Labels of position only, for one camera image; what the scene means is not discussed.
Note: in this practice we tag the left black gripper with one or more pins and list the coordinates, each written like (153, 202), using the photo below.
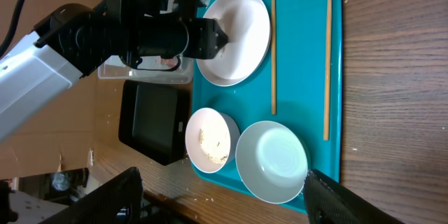
(203, 34)

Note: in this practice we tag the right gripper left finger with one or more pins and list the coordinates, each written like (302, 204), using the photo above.
(116, 201)

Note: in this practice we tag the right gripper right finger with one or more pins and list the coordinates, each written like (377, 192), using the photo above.
(327, 201)

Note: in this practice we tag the pink bowl with rice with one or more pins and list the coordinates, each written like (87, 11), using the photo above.
(211, 139)

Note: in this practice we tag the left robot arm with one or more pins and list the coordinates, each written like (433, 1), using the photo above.
(74, 40)

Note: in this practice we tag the white round plate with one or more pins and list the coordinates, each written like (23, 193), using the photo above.
(247, 26)

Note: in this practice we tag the left wooden chopstick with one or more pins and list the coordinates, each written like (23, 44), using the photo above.
(274, 56)

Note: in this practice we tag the wooden chopstick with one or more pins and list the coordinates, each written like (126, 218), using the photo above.
(328, 45)
(274, 56)

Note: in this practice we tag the grey-white bowl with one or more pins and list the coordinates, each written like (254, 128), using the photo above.
(272, 162)

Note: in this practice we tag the teal plastic tray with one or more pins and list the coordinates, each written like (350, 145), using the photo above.
(300, 82)

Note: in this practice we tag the black square tray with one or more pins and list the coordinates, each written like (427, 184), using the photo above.
(153, 120)

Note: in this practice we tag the right wooden chopstick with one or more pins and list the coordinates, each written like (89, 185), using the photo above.
(328, 45)

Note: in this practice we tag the clear plastic bin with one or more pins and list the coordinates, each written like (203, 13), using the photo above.
(150, 70)

